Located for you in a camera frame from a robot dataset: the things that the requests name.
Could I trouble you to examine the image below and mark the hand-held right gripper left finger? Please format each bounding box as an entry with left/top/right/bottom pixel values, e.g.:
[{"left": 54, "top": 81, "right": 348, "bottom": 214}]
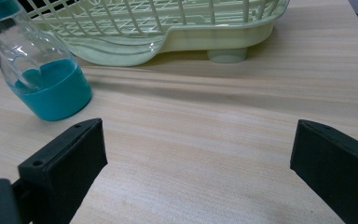
[{"left": 11, "top": 118, "right": 108, "bottom": 224}]

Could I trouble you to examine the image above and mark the clear glass bottle teal base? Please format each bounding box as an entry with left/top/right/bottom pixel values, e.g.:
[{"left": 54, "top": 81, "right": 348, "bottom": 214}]
[{"left": 0, "top": 0, "right": 93, "bottom": 122}]

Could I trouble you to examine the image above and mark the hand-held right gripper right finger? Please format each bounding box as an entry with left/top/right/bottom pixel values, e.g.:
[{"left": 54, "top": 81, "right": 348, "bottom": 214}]
[{"left": 289, "top": 119, "right": 358, "bottom": 224}]

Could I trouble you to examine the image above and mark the pale green plastic dish rack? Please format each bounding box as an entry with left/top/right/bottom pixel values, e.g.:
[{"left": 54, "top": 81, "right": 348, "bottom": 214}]
[{"left": 18, "top": 0, "right": 291, "bottom": 67}]

